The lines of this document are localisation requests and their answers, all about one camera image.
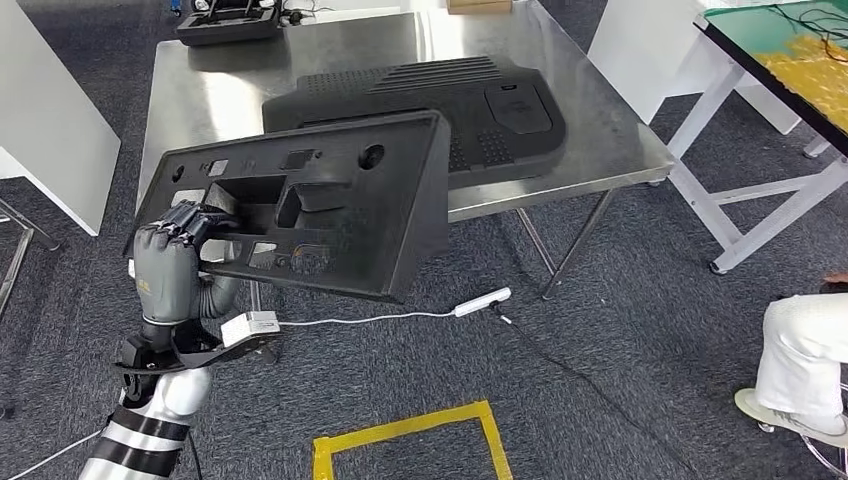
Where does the black foam case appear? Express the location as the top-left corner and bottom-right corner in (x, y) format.
(175, 0), (286, 48)

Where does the white power strip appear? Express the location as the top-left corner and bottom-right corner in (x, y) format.
(454, 287), (513, 319)

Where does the yellow floor tape square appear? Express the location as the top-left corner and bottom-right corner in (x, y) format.
(312, 400), (515, 480)

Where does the white desk side panel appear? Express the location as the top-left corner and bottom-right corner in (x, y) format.
(0, 0), (122, 238)

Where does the large black plastic cover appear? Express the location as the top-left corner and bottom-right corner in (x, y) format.
(262, 55), (568, 193)

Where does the white power cable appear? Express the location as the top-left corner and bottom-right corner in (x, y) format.
(6, 308), (460, 480)

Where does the person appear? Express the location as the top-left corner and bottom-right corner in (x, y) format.
(733, 271), (848, 450)

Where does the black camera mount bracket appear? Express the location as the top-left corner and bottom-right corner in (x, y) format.
(112, 327), (283, 372)

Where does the black remote controller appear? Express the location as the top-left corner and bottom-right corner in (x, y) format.
(192, 0), (280, 21)

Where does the green top table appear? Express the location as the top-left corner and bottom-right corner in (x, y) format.
(665, 0), (848, 276)

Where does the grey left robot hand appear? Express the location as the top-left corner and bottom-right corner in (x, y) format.
(132, 200), (243, 326)

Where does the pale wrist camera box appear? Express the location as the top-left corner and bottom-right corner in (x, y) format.
(220, 311), (282, 349)

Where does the stainless steel workbench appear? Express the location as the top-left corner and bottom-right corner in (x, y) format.
(135, 0), (676, 313)

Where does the black plastic plate bracket part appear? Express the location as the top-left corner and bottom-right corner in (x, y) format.
(122, 109), (453, 305)

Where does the black power cable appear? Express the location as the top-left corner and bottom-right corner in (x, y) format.
(491, 301), (704, 480)

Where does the yellow tape patch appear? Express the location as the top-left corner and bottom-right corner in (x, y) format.
(755, 34), (848, 134)

